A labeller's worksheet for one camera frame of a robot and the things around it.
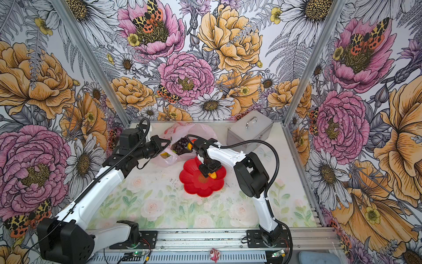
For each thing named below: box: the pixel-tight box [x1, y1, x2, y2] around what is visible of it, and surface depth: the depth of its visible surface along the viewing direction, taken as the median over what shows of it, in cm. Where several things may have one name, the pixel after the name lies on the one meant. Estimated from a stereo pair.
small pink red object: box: [209, 248, 221, 264], surface depth 69 cm
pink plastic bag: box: [154, 122, 219, 168], surface depth 86 cm
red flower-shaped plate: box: [179, 156, 227, 198], surface depth 94 cm
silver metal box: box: [226, 110, 275, 153], surface depth 100 cm
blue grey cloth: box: [298, 251, 342, 264], surface depth 69 cm
